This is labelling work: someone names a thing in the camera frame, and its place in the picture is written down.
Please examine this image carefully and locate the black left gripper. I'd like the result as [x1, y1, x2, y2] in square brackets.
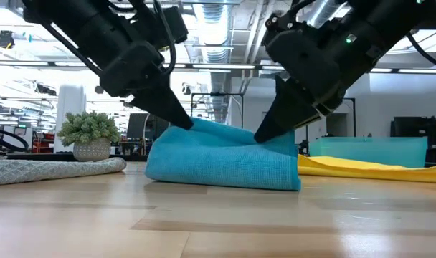
[99, 40, 195, 131]

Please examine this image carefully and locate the teal translucent plastic bin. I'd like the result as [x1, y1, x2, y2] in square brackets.
[308, 136, 429, 168]

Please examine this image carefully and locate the black ceiling camera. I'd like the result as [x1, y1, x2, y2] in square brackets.
[0, 30, 16, 49]

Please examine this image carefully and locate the green plant in dotted pot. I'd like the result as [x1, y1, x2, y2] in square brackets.
[56, 110, 121, 162]

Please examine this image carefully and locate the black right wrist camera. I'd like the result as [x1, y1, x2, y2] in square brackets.
[261, 10, 312, 40]

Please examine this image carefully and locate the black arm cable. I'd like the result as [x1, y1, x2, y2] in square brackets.
[406, 32, 436, 72]
[151, 0, 178, 76]

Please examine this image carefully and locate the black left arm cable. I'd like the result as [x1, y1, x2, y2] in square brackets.
[151, 0, 178, 76]

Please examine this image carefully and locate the black background monitor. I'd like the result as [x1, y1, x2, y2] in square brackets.
[126, 113, 171, 140]

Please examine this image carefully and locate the ceiling light strip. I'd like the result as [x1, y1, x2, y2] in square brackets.
[0, 60, 436, 75]

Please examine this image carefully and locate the black shelf unit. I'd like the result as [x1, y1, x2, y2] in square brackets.
[389, 116, 436, 164]

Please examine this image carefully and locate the silver ribbed air duct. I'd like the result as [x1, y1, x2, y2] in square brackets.
[192, 3, 234, 65]

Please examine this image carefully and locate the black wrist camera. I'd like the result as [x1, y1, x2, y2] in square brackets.
[138, 5, 189, 49]
[261, 10, 312, 40]

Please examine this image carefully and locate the grey waffle-weave towel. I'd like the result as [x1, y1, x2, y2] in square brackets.
[0, 156, 128, 186]

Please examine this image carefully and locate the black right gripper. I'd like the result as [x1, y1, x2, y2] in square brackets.
[253, 27, 363, 144]

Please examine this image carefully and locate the black curved hose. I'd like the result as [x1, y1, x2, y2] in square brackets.
[0, 125, 31, 152]

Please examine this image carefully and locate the black metal frame stand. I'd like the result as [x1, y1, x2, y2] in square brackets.
[341, 97, 356, 139]

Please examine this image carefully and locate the blue microfiber towel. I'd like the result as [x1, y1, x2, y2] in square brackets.
[144, 116, 302, 191]

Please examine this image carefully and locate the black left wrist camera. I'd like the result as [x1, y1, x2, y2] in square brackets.
[138, 5, 189, 49]

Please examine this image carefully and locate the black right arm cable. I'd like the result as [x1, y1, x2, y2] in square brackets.
[406, 32, 436, 72]

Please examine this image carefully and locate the yellow microfiber towel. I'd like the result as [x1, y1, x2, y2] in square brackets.
[297, 153, 436, 184]

